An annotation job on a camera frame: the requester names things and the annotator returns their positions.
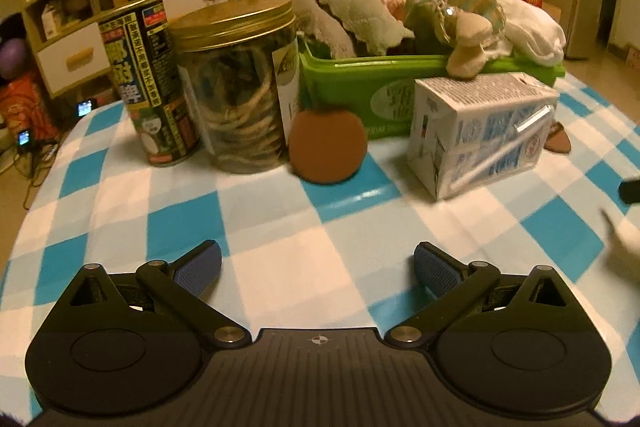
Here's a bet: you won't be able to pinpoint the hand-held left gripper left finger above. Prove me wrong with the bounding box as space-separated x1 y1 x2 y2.
70 241 252 351

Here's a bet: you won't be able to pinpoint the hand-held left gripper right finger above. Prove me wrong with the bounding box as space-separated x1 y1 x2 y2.
384 243 571 351

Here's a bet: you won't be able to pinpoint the white cloth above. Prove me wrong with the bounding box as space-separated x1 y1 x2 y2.
497 0 567 68

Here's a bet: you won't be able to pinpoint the green plastic basket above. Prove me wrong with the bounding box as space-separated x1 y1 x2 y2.
298 34 566 140

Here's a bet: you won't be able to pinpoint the beige mushroom plush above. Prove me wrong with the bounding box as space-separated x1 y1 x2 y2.
445 12 494 79

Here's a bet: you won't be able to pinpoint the grey-green fleece cloth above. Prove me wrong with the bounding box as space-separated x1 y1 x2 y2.
291 0 416 60

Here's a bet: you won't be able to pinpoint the pale blurred object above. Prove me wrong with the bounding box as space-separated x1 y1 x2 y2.
602 209 640 275

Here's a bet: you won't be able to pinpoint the small brown pointed object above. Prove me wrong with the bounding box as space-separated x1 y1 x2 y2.
542 121 573 154

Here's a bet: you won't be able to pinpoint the wrapped drinking straw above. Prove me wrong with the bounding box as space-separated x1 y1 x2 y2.
447 104 556 188

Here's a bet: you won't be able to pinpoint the blue white checked tablecloth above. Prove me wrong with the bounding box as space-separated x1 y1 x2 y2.
0 72 640 427

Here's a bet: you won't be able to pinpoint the white milk carton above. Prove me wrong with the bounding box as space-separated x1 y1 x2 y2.
406 73 561 202

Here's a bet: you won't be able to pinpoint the clear jar with gold lid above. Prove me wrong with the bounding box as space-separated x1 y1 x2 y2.
167 0 301 175

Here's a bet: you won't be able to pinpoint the brown round sponge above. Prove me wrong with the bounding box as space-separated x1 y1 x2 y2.
289 107 367 184

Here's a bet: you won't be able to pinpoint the dark green printed can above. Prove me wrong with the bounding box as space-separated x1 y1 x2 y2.
99 0 202 168

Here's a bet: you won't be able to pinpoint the red bag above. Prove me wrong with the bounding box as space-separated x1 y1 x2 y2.
0 74 58 142

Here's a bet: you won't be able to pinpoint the wooden shelf unit white drawers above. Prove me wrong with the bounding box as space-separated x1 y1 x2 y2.
15 0 132 98

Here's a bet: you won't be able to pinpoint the purple ball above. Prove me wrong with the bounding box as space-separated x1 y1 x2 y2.
0 38 26 72

